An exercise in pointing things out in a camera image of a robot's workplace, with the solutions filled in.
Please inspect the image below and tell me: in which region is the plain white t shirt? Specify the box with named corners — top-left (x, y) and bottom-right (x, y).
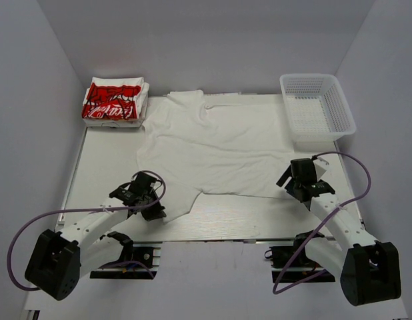
top-left (136, 91), bottom-right (293, 222)

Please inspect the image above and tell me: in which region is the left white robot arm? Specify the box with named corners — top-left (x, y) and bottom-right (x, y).
top-left (25, 170), bottom-right (166, 301)

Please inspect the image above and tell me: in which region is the red print white t shirt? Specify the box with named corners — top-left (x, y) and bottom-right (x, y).
top-left (81, 77), bottom-right (149, 128)

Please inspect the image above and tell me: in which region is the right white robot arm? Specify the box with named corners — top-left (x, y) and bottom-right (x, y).
top-left (274, 153), bottom-right (402, 306)

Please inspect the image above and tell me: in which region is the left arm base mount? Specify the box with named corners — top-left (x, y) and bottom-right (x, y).
top-left (89, 231), bottom-right (161, 280)

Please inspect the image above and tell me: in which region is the white plastic mesh basket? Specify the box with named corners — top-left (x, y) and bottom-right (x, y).
top-left (279, 73), bottom-right (357, 143)

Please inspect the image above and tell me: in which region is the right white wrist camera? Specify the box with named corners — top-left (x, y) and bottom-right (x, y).
top-left (311, 156), bottom-right (330, 181)

